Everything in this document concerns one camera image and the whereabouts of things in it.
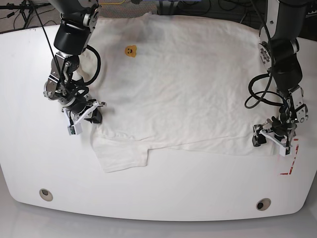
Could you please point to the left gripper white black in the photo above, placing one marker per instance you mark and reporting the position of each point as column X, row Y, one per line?
column 276, row 131

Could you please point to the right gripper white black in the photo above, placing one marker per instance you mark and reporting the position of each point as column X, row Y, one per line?
column 85, row 111

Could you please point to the white T-shirt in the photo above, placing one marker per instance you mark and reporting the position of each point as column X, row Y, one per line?
column 175, row 82

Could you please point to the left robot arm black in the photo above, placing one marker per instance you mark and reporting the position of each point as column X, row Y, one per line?
column 281, row 25

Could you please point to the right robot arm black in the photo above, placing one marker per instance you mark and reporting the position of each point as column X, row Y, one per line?
column 78, row 21

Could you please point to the red tape rectangle marking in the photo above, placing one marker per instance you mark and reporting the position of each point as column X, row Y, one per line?
column 286, row 164

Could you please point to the black tripod stand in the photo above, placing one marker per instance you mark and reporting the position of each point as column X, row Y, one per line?
column 25, row 9

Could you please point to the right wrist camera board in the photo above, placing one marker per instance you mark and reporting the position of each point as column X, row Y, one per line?
column 74, row 129

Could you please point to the right table cable grommet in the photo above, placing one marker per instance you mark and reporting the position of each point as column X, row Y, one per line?
column 263, row 204

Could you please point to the table cable grommet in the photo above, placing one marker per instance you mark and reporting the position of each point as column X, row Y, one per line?
column 46, row 195
column 263, row 204

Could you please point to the left table cable grommet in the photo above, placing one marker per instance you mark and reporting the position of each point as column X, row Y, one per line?
column 46, row 195

